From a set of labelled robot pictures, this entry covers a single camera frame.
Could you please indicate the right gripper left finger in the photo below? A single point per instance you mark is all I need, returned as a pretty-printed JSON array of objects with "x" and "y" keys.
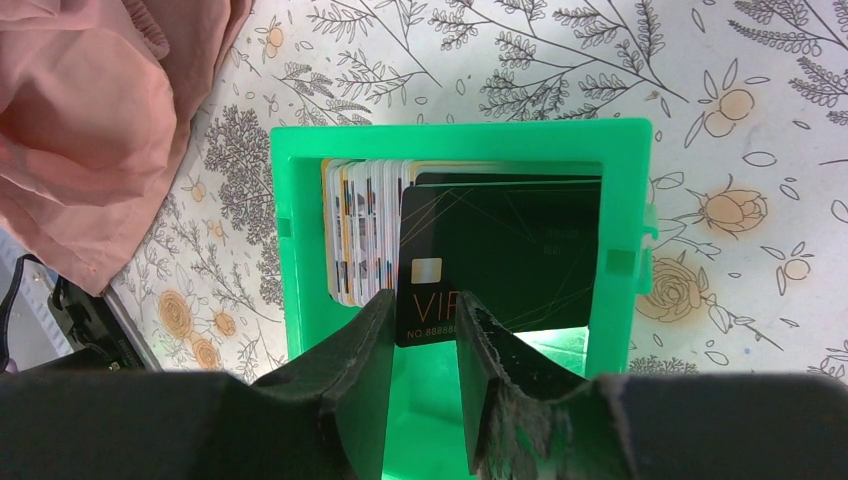
[{"x": 334, "y": 399}]

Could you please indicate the green plastic bin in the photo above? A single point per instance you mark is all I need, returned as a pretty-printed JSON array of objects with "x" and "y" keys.
[{"x": 423, "y": 416}]

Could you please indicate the stack of cards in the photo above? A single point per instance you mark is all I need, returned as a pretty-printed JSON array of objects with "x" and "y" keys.
[{"x": 362, "y": 214}]

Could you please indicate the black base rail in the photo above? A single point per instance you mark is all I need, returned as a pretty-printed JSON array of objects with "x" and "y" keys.
[{"x": 90, "y": 326}]

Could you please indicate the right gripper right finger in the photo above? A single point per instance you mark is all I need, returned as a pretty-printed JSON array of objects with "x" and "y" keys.
[{"x": 525, "y": 416}]

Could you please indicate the pink cloth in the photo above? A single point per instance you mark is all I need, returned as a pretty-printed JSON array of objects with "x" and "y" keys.
[{"x": 97, "y": 100}]

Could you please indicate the floral patterned table mat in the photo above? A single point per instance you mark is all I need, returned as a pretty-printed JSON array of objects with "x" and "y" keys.
[{"x": 748, "y": 100}]

